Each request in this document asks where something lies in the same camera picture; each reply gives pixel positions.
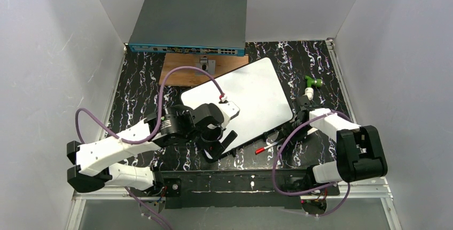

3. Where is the white marker pen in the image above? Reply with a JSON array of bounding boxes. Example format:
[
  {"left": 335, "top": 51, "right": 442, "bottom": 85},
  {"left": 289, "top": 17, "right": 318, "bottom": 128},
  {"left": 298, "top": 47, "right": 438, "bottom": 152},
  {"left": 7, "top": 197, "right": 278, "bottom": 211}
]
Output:
[{"left": 264, "top": 139, "right": 283, "bottom": 150}]

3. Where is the white whiteboard black frame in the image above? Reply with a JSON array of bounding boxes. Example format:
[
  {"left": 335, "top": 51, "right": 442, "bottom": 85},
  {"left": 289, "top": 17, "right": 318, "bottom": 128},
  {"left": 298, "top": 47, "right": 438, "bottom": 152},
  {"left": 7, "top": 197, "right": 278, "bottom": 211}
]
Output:
[{"left": 179, "top": 56, "right": 295, "bottom": 158}]

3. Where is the red marker cap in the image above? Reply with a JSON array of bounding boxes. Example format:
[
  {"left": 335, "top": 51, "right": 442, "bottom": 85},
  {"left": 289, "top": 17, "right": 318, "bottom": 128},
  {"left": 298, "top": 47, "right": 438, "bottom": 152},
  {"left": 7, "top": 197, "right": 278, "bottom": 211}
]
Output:
[{"left": 255, "top": 147, "right": 267, "bottom": 155}]

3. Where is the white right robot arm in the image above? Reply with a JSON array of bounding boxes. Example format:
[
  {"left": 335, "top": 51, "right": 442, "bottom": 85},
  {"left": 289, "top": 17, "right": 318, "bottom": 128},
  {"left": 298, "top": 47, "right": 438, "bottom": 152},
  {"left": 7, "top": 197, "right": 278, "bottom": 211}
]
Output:
[{"left": 274, "top": 95, "right": 388, "bottom": 196}]

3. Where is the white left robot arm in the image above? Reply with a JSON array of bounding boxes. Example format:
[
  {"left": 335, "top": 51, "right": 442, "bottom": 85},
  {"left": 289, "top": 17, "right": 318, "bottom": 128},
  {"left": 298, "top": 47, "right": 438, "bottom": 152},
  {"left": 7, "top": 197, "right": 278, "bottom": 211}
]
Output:
[{"left": 67, "top": 102, "right": 240, "bottom": 196}]

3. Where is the green white plastic fitting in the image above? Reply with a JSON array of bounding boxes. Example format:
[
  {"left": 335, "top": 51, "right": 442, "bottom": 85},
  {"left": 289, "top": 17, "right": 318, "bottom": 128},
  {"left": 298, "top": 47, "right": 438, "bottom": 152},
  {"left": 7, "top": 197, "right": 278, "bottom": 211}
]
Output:
[{"left": 304, "top": 75, "right": 324, "bottom": 100}]

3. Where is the brown wooden board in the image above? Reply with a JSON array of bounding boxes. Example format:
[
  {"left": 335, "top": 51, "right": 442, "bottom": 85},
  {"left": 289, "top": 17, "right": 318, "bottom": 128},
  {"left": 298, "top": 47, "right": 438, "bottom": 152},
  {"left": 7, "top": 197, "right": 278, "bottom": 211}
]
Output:
[{"left": 159, "top": 53, "right": 249, "bottom": 87}]

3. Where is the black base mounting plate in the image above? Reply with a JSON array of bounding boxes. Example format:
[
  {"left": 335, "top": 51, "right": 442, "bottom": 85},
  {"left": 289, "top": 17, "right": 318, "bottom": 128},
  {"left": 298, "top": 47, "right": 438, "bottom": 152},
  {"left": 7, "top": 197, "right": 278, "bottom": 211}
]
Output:
[{"left": 129, "top": 168, "right": 342, "bottom": 211}]

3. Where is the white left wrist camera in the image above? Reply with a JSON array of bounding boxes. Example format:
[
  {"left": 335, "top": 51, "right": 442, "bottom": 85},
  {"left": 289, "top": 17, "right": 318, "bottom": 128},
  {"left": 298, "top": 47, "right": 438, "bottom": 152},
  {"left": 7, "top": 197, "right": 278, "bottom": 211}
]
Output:
[{"left": 217, "top": 94, "right": 240, "bottom": 128}]

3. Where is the grey metal clamp bracket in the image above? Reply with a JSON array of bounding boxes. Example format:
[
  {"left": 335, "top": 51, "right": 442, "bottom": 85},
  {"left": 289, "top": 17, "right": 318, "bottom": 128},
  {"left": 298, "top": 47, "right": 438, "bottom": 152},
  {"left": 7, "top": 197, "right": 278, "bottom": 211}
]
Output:
[{"left": 196, "top": 56, "right": 216, "bottom": 75}]

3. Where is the grey blue network switch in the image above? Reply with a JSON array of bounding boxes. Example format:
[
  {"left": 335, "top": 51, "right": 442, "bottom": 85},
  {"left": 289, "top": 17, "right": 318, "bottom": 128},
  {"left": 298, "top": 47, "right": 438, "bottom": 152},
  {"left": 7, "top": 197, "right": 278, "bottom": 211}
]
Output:
[{"left": 128, "top": 0, "right": 247, "bottom": 57}]

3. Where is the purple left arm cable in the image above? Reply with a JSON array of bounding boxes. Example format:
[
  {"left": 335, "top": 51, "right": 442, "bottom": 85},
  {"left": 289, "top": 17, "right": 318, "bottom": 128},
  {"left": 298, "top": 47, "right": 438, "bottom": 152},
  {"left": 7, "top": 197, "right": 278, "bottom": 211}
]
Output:
[{"left": 75, "top": 66, "right": 225, "bottom": 145}]

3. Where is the aluminium frame rail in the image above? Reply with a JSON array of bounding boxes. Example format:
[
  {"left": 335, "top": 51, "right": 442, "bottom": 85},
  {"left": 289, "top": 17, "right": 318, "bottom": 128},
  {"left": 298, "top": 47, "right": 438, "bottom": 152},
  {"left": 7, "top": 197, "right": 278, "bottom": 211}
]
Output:
[{"left": 66, "top": 180, "right": 402, "bottom": 229}]

